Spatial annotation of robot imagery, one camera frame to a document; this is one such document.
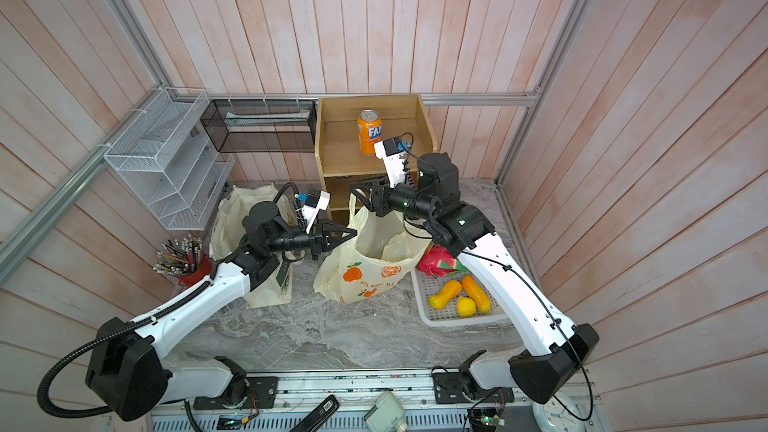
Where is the pink dragon fruit toy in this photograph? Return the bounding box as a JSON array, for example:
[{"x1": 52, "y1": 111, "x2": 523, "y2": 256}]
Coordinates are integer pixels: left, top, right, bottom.
[{"x1": 416, "y1": 245, "x2": 469, "y2": 278}]

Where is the floral canvas tote bag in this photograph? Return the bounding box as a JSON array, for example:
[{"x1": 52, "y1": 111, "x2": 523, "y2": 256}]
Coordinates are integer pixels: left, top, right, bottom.
[{"x1": 209, "y1": 184, "x2": 293, "y2": 308}]

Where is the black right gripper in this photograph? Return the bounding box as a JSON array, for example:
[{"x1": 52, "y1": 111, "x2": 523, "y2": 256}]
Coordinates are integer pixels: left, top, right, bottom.
[{"x1": 351, "y1": 175, "x2": 438, "y2": 226}]

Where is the yellow plastic grocery bag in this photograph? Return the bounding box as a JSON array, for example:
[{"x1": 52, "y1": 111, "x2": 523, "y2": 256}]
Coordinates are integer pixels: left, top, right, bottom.
[{"x1": 313, "y1": 195, "x2": 431, "y2": 304}]

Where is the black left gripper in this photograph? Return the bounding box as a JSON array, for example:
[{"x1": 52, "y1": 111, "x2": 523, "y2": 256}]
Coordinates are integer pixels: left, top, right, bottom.
[{"x1": 266, "y1": 216, "x2": 356, "y2": 260}]

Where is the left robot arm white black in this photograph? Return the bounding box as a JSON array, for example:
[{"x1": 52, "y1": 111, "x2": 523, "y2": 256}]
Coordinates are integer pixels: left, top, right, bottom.
[{"x1": 36, "y1": 190, "x2": 357, "y2": 421}]

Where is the white wire mesh shelf rack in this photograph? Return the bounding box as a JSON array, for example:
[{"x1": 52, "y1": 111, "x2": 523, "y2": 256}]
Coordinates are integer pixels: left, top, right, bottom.
[{"x1": 104, "y1": 87, "x2": 234, "y2": 231}]

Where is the wooden shelf unit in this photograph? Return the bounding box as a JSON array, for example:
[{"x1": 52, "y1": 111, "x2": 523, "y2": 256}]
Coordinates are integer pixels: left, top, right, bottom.
[{"x1": 315, "y1": 94, "x2": 440, "y2": 225}]

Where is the grey small display device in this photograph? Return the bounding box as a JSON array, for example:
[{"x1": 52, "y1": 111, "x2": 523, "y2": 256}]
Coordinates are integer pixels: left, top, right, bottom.
[{"x1": 364, "y1": 391, "x2": 408, "y2": 432}]

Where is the orange carrot corn toy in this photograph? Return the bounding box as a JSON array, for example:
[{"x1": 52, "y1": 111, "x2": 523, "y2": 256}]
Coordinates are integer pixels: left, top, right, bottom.
[{"x1": 461, "y1": 275, "x2": 491, "y2": 314}]

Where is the white round clock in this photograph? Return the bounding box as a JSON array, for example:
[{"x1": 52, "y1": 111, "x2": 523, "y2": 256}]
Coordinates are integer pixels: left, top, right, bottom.
[{"x1": 532, "y1": 393, "x2": 587, "y2": 432}]

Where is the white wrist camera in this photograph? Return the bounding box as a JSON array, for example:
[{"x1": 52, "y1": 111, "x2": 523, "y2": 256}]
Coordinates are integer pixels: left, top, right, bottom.
[
  {"x1": 295, "y1": 189, "x2": 330, "y2": 233},
  {"x1": 374, "y1": 137, "x2": 414, "y2": 188}
]

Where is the red pen holder with pens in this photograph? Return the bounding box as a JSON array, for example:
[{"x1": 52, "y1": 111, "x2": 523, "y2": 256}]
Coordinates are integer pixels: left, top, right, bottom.
[{"x1": 153, "y1": 234, "x2": 213, "y2": 287}]

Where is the yellow corn toy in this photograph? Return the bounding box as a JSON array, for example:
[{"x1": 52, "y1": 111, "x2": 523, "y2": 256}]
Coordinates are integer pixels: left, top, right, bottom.
[{"x1": 428, "y1": 280, "x2": 463, "y2": 310}]

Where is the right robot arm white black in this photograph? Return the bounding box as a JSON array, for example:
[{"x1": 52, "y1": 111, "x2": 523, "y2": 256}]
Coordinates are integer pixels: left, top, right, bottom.
[{"x1": 350, "y1": 153, "x2": 599, "y2": 404}]

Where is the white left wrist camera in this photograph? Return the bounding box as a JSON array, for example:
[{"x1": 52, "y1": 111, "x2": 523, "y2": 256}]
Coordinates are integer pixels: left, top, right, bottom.
[{"x1": 295, "y1": 189, "x2": 330, "y2": 233}]

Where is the black mesh wall basket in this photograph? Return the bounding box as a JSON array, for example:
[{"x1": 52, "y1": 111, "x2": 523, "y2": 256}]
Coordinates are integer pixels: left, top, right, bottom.
[{"x1": 201, "y1": 98, "x2": 317, "y2": 153}]

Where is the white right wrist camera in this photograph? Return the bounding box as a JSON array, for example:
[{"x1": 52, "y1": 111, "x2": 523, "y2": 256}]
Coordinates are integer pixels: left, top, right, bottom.
[{"x1": 374, "y1": 137, "x2": 414, "y2": 188}]

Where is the black remote handset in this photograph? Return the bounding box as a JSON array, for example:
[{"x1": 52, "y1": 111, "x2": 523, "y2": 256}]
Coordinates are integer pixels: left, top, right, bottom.
[{"x1": 291, "y1": 394, "x2": 340, "y2": 432}]

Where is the orange Fanta can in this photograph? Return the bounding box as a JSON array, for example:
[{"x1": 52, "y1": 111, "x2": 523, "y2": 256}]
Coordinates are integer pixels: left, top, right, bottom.
[{"x1": 357, "y1": 109, "x2": 382, "y2": 155}]

